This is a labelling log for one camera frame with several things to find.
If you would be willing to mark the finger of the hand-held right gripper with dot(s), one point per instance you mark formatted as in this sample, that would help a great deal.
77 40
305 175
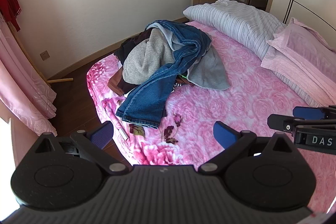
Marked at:
308 113
282 123

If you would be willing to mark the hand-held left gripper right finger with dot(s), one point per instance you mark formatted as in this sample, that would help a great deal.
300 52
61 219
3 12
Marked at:
223 136

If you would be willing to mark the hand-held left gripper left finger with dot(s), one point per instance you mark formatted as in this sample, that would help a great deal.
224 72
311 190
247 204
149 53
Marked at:
101 134

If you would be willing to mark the blue denim jeans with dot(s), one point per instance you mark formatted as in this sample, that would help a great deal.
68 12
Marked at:
152 92

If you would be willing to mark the small silver tube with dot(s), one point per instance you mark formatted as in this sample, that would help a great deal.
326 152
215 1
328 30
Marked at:
124 134

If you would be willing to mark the pink floral blanket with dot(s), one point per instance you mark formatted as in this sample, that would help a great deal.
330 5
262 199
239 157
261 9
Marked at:
236 113

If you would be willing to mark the pink textured pillow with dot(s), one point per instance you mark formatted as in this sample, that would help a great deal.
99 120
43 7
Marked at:
286 66

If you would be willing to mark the brown garment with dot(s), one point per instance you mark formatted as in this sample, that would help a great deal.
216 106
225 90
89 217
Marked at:
118 83

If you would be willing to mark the grey sweatshirt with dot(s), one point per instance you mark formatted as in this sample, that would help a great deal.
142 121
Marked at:
210 71

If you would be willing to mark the pale pink smooth pillow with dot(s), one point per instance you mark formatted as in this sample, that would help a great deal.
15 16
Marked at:
307 45

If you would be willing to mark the black garment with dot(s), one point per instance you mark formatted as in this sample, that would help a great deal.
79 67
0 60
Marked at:
126 52

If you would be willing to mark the grey knit sweater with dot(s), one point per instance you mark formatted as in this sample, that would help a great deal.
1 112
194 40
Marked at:
147 61

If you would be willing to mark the pink curtain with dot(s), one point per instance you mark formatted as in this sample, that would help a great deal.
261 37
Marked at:
23 87

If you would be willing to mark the grey striped duvet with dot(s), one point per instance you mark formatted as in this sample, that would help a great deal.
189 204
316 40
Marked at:
236 22

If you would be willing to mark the beige wall socket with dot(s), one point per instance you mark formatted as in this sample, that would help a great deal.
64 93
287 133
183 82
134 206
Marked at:
45 55

